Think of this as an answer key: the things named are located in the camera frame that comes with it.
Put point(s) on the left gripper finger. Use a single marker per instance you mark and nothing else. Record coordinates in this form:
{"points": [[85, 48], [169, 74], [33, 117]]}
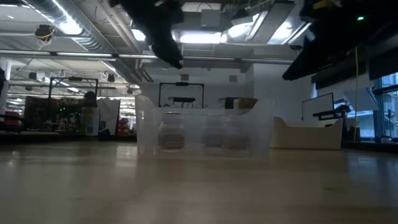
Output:
{"points": [[169, 54]]}

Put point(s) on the white board panel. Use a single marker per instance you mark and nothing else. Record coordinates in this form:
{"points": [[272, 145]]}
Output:
{"points": [[317, 107]]}

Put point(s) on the cork-stoppered glass spice jar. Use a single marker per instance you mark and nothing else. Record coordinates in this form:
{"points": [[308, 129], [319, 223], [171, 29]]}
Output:
{"points": [[171, 140]]}

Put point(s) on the small glass spice jar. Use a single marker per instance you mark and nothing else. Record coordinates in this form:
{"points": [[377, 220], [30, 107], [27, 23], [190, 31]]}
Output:
{"points": [[214, 140]]}

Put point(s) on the ceiling light panel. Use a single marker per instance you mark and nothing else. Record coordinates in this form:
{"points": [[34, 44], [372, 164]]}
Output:
{"points": [[199, 37], [138, 35]]}

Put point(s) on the wide-lid glass spice jar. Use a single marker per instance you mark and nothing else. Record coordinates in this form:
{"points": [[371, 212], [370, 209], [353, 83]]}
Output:
{"points": [[237, 141]]}

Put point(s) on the person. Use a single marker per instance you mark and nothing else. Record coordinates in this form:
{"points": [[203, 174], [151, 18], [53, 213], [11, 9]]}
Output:
{"points": [[90, 96]]}

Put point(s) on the horizontal ceiling pipe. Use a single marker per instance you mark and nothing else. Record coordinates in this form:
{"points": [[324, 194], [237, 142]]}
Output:
{"points": [[77, 54]]}

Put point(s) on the patterned partition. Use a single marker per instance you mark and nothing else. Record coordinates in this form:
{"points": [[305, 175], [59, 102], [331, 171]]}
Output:
{"points": [[40, 109]]}

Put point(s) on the black box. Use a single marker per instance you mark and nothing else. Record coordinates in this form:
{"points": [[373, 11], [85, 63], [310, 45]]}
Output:
{"points": [[230, 103]]}

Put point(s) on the white plastic bin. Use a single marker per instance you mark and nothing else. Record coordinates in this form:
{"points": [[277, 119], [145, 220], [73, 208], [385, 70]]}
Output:
{"points": [[306, 138]]}

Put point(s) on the white column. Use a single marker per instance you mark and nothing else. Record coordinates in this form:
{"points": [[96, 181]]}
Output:
{"points": [[7, 87]]}

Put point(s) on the red object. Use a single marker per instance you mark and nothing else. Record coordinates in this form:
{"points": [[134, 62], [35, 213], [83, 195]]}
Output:
{"points": [[12, 118]]}

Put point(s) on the black yellow ceiling reel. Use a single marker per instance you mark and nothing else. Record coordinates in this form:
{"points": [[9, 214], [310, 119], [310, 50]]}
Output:
{"points": [[44, 32]]}

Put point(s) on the black window blind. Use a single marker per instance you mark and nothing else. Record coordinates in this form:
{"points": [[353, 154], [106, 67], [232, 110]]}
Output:
{"points": [[342, 71]]}

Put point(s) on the clear plastic bin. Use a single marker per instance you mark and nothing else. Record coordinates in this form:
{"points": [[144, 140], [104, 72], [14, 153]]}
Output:
{"points": [[192, 137]]}

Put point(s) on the rectangular silver air duct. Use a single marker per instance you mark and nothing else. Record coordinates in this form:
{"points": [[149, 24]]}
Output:
{"points": [[264, 25]]}

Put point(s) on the window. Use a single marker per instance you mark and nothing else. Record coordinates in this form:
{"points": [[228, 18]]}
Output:
{"points": [[388, 109]]}

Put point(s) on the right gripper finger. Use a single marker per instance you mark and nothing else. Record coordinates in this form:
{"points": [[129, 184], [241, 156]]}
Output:
{"points": [[311, 59]]}

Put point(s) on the black rectangular frame rig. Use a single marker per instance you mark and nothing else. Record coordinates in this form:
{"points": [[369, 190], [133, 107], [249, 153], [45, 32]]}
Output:
{"points": [[182, 83]]}

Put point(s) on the white hanging cloth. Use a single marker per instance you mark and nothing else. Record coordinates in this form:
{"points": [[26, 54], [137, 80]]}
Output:
{"points": [[109, 118]]}

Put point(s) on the white angled panel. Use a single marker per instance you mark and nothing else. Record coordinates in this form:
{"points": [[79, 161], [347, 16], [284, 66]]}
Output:
{"points": [[360, 99]]}

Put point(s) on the grey ceiling box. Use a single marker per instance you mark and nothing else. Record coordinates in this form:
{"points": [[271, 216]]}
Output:
{"points": [[211, 18]]}

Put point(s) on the spiral silver air duct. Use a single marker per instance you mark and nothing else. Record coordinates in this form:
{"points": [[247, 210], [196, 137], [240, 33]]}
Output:
{"points": [[93, 40]]}

